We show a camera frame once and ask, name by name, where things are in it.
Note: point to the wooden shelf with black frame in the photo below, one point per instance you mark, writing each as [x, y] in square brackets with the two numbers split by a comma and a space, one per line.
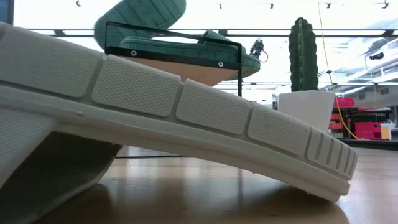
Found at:
[186, 73]

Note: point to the green rubber slide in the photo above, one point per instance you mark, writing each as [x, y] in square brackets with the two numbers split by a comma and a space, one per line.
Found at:
[186, 49]
[140, 12]

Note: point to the grey rubber slide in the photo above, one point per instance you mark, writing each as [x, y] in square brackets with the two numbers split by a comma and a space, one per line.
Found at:
[140, 87]

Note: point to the white plant pot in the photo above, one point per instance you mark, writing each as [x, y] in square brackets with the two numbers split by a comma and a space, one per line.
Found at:
[308, 109]

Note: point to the green cactus plant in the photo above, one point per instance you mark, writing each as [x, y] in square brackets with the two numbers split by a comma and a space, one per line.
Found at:
[303, 56]

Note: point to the red storage bins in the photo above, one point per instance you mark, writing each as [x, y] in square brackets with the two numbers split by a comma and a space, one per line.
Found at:
[363, 129]

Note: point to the black ceiling fixture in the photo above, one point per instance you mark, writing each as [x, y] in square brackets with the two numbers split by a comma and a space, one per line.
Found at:
[377, 56]

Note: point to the small yellow box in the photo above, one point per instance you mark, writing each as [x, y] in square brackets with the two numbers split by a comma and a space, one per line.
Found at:
[385, 132]

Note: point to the computer monitor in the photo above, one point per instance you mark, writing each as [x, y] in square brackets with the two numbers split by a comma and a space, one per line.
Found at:
[6, 11]

